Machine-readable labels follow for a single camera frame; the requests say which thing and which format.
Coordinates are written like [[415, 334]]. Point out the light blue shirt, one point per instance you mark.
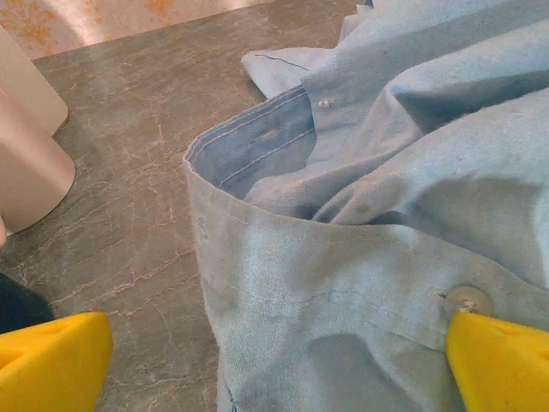
[[343, 214]]

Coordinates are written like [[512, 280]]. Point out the white printed mug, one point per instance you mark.
[[25, 81]]

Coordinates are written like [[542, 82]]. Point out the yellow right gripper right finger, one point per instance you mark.
[[502, 373]]

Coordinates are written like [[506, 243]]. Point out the navy blue mug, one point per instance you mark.
[[17, 300]]

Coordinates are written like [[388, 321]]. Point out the plain pink mug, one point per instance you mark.
[[30, 171]]

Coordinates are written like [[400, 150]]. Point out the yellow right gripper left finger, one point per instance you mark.
[[51, 369]]

